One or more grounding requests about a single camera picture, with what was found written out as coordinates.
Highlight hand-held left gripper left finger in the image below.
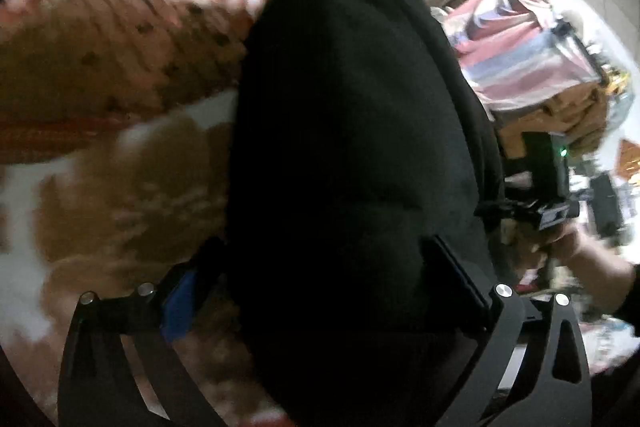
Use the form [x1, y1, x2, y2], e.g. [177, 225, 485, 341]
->
[57, 257, 231, 427]

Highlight person's right hand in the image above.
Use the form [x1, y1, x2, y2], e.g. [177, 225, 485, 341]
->
[542, 219, 596, 275]

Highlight pink and blue striped cloth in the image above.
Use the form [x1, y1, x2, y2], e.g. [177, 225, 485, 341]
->
[442, 0, 606, 112]

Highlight black box device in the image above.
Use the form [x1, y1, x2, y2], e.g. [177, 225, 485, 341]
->
[590, 174, 626, 238]

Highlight black hoodie with orange print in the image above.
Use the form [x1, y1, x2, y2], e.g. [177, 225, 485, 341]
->
[225, 0, 506, 427]

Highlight person's right forearm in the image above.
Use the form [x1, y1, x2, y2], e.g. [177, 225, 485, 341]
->
[572, 239, 640, 325]

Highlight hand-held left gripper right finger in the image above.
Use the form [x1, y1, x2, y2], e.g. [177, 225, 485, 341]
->
[422, 234, 593, 427]

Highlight floral blanket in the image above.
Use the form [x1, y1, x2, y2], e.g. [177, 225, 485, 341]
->
[0, 0, 301, 427]

